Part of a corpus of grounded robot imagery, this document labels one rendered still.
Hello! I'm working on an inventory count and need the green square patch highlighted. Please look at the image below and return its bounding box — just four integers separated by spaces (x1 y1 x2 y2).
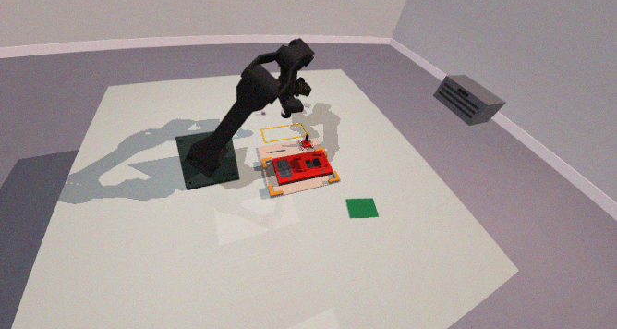
346 198 379 218

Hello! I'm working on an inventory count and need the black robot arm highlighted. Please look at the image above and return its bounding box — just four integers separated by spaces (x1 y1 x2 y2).
185 38 315 178

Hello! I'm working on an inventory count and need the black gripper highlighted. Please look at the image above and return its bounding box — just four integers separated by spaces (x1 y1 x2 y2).
276 76 304 117

